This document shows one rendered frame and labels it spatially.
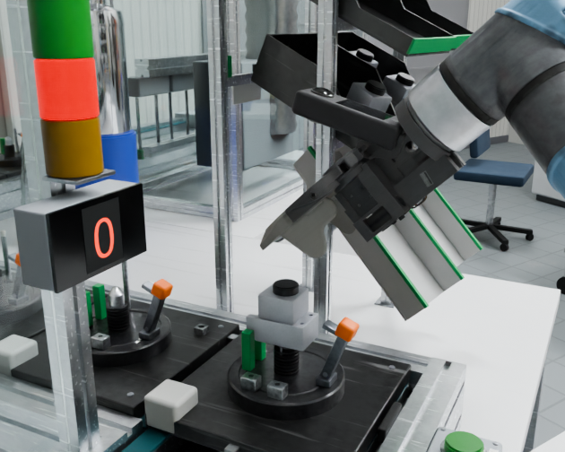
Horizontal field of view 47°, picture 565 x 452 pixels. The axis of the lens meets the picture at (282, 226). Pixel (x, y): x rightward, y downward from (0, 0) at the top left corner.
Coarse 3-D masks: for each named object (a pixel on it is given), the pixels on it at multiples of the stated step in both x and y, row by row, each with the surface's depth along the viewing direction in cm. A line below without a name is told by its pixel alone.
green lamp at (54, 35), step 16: (32, 0) 52; (48, 0) 52; (64, 0) 52; (80, 0) 53; (32, 16) 53; (48, 16) 52; (64, 16) 52; (80, 16) 53; (32, 32) 53; (48, 32) 53; (64, 32) 53; (80, 32) 54; (32, 48) 54; (48, 48) 53; (64, 48) 53; (80, 48) 54
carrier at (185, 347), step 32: (96, 288) 90; (128, 288) 94; (96, 320) 91; (128, 320) 88; (160, 320) 91; (192, 320) 96; (96, 352) 82; (128, 352) 83; (160, 352) 86; (192, 352) 86; (96, 384) 79; (128, 384) 79; (160, 384) 79
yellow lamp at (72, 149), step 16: (48, 128) 55; (64, 128) 55; (80, 128) 55; (96, 128) 57; (48, 144) 56; (64, 144) 55; (80, 144) 56; (96, 144) 57; (48, 160) 56; (64, 160) 56; (80, 160) 56; (96, 160) 57; (64, 176) 56; (80, 176) 56
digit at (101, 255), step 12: (96, 204) 58; (108, 204) 59; (84, 216) 57; (96, 216) 58; (108, 216) 59; (84, 228) 57; (96, 228) 58; (108, 228) 60; (120, 228) 61; (84, 240) 57; (96, 240) 58; (108, 240) 60; (120, 240) 61; (96, 252) 59; (108, 252) 60; (120, 252) 62; (96, 264) 59; (108, 264) 60
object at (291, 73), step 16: (272, 48) 93; (288, 48) 92; (304, 48) 103; (256, 64) 96; (272, 64) 94; (288, 64) 92; (304, 64) 91; (352, 64) 100; (368, 64) 99; (256, 80) 96; (272, 80) 95; (288, 80) 93; (304, 80) 91; (336, 80) 103; (352, 80) 101; (368, 80) 99; (288, 96) 94; (352, 144) 89
